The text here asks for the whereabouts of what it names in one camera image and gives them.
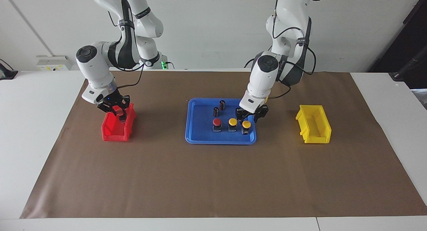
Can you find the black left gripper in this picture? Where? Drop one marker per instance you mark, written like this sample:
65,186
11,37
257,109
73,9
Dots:
252,111

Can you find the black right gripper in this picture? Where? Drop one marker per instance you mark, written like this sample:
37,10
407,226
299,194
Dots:
111,101

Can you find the yellow push button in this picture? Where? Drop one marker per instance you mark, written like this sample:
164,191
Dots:
246,125
233,121

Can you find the red push button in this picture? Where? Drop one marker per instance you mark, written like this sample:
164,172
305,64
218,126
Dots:
217,122
122,118

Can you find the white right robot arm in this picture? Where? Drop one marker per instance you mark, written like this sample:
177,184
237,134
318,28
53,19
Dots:
96,67

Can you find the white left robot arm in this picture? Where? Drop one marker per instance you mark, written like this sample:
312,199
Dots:
263,77

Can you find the red plastic bin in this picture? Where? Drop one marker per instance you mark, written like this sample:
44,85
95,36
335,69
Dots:
113,132

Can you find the black cylindrical capacitor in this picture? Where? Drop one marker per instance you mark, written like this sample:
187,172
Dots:
222,105
216,112

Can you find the blue plastic tray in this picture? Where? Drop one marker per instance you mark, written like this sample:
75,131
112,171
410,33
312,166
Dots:
203,137

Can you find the brown paper table mat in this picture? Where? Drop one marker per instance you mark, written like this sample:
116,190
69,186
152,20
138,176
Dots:
213,177

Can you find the yellow plastic bin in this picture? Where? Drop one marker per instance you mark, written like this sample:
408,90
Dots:
317,136

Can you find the black device at table edge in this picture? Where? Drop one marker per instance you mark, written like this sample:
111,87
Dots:
6,74

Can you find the black stand pole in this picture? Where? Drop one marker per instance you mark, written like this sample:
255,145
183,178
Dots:
412,66

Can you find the white wall outlet box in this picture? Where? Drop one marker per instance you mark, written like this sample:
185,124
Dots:
53,61

